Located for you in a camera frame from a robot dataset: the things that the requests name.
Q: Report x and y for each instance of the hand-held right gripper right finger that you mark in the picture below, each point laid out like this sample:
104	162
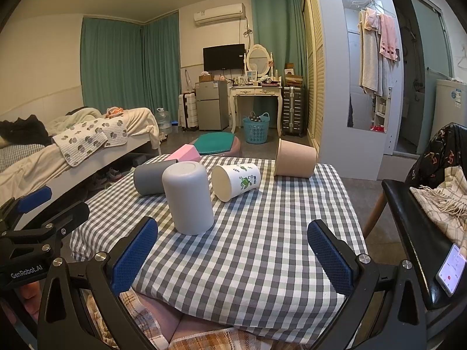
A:
330	259

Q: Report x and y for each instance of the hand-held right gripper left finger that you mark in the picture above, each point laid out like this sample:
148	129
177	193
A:
134	257

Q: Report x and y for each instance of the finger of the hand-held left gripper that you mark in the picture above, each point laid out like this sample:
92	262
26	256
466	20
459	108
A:
69	216
33	197

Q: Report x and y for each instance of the light grey cup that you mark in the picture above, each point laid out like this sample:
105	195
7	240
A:
188	200

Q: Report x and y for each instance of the dark grey cup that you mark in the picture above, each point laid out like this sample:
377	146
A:
147	179

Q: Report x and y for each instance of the beige paper cup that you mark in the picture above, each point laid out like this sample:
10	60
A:
294	158

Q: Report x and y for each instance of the white cup with green print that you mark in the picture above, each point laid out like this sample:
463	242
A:
239	182

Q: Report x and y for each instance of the person's left hand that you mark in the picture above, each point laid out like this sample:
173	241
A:
29	299

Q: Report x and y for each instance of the bed with cream sheet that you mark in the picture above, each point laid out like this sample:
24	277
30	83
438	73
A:
33	175

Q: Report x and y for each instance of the person's plaid clothing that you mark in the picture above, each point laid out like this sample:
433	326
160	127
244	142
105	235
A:
142	317

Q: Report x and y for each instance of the black cloth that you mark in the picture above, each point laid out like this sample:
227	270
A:
23	131

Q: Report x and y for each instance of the grey checkered tablecloth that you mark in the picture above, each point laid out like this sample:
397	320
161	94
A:
255	248

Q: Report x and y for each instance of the white leaf-patterned quilt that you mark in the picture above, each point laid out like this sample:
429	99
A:
85	139

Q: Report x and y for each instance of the black chair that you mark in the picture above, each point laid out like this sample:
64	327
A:
405	222

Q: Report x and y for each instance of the orange patterned cloth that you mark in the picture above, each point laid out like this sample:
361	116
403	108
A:
115	112

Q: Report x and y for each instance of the pink foam block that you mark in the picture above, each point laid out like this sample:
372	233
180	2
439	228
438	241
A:
185	153

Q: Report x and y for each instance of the smartphone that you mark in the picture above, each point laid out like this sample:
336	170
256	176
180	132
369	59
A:
452	269

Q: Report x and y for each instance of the cream fringed scarf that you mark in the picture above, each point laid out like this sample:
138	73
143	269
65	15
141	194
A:
443	197

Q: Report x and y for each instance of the clear water jug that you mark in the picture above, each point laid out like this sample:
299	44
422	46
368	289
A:
164	121

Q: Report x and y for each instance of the green round cushion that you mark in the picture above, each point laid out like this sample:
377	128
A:
214	143

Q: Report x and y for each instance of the blue laundry basket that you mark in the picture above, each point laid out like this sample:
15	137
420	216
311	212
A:
256	131

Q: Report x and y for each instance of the black patterned garment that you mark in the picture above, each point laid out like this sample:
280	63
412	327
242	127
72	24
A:
437	153

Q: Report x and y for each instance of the dark grey suitcase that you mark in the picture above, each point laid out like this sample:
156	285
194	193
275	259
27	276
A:
293	111

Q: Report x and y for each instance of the white suitcase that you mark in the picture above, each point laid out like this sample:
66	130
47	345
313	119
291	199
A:
188	111

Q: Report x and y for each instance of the green curtain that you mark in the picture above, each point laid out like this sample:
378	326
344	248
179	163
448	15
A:
120	62
277	32

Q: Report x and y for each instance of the grey small refrigerator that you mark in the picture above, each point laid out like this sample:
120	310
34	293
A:
212	105

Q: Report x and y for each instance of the louvred wardrobe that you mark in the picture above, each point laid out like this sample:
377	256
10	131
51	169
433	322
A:
313	80

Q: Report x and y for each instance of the white vanity table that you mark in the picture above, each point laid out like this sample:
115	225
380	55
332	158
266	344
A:
255	91

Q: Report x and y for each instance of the brown cardboard box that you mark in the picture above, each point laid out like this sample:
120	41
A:
293	76

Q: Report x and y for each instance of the white washing machine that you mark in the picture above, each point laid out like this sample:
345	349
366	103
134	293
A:
452	109

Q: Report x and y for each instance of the white oval vanity mirror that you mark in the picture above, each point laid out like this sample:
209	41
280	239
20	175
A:
258	58

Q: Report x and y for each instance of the black television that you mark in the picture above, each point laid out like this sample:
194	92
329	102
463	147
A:
223	57

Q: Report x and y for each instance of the pink towel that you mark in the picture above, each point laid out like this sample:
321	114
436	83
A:
389	40

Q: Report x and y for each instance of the white air conditioner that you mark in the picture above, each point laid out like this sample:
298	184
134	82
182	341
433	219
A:
219	14

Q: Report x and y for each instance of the wall mirror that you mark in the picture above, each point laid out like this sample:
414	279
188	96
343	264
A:
355	113

